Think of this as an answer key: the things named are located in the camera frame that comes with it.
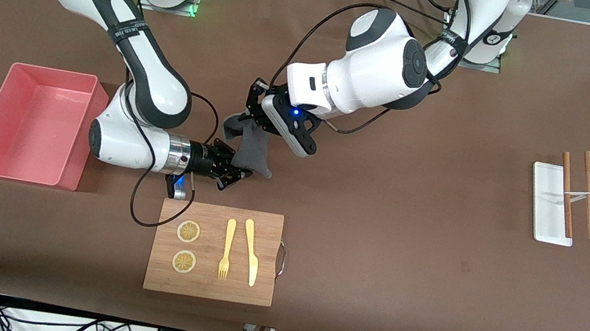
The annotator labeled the dark grey cloth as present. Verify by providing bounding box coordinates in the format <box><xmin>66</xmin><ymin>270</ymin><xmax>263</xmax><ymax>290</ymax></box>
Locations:
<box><xmin>215</xmin><ymin>110</ymin><xmax>282</xmax><ymax>181</ymax></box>

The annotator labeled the yellow fork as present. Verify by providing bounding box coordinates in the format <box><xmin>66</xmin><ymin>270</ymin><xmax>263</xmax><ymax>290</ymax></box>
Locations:
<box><xmin>216</xmin><ymin>218</ymin><xmax>238</xmax><ymax>281</ymax></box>

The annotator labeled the lemon slice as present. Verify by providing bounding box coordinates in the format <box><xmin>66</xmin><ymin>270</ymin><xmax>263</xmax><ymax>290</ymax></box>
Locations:
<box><xmin>170</xmin><ymin>248</ymin><xmax>198</xmax><ymax>276</ymax></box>
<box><xmin>175</xmin><ymin>219</ymin><xmax>202</xmax><ymax>246</ymax></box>

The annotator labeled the yellow knife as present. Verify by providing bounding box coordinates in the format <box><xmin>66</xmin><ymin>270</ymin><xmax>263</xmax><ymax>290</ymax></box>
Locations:
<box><xmin>236</xmin><ymin>218</ymin><xmax>266</xmax><ymax>288</ymax></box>

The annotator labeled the wooden cutting board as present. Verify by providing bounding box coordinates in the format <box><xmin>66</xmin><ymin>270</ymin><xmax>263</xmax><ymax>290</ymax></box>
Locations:
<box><xmin>143</xmin><ymin>195</ymin><xmax>293</xmax><ymax>310</ymax></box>

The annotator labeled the pink plastic bin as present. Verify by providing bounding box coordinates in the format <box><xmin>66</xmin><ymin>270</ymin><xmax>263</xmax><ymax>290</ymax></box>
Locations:
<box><xmin>0</xmin><ymin>60</ymin><xmax>113</xmax><ymax>195</ymax></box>

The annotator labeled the white rectangular tray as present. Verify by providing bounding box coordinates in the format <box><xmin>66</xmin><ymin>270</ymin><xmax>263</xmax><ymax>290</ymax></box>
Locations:
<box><xmin>521</xmin><ymin>161</ymin><xmax>585</xmax><ymax>248</ymax></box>

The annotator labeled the thin white band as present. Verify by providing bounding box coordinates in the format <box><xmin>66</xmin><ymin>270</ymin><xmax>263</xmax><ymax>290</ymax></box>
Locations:
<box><xmin>562</xmin><ymin>186</ymin><xmax>590</xmax><ymax>206</ymax></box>

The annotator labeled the black cable on table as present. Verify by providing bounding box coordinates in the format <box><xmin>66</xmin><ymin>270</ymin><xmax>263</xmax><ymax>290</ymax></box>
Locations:
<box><xmin>335</xmin><ymin>0</ymin><xmax>453</xmax><ymax>26</ymax></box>

